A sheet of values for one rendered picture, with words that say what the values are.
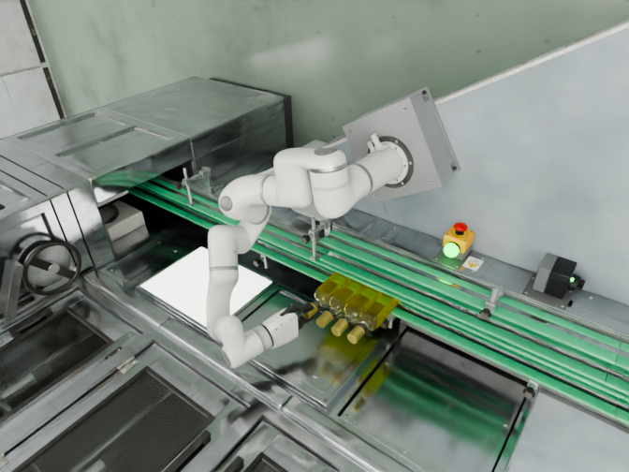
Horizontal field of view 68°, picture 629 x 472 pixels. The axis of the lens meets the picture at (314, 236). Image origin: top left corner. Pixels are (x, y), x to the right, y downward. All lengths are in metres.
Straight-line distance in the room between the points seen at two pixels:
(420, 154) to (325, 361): 0.69
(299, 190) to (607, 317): 0.86
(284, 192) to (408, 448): 0.76
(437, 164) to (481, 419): 0.73
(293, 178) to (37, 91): 3.90
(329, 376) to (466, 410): 0.41
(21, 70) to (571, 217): 4.36
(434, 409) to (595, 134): 0.85
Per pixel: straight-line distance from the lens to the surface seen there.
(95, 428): 1.58
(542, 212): 1.42
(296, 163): 1.16
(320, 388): 1.46
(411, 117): 1.31
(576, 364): 1.42
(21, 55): 4.82
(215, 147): 2.32
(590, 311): 1.44
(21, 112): 4.86
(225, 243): 1.35
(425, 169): 1.34
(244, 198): 1.29
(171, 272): 1.94
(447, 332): 1.52
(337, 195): 1.14
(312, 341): 1.58
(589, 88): 1.28
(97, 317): 1.91
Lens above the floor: 1.98
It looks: 41 degrees down
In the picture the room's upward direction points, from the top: 128 degrees counter-clockwise
